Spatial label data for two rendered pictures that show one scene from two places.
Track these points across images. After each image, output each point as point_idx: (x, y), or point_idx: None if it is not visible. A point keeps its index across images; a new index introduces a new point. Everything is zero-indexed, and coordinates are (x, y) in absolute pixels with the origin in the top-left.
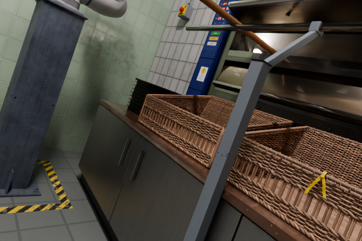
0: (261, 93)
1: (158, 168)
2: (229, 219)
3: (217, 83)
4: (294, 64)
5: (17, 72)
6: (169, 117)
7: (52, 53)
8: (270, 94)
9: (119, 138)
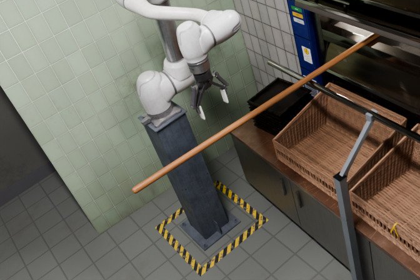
0: (372, 92)
1: (314, 204)
2: (365, 241)
3: (328, 72)
4: (389, 62)
5: (172, 174)
6: (302, 165)
7: (184, 150)
8: (379, 94)
9: (271, 173)
